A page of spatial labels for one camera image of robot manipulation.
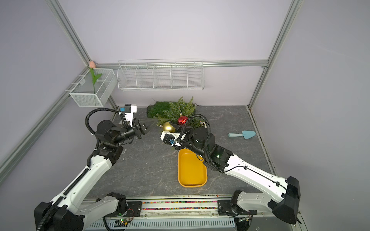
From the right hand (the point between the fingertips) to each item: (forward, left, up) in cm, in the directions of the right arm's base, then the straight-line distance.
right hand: (171, 124), depth 62 cm
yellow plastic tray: (-8, -9, -38) cm, 39 cm away
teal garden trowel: (+19, -49, -37) cm, 64 cm away
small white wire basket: (+33, +52, -7) cm, 62 cm away
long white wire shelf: (+48, +11, -6) cm, 49 cm away
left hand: (+2, +6, 0) cm, 6 cm away
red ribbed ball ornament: (+7, -5, -5) cm, 9 cm away
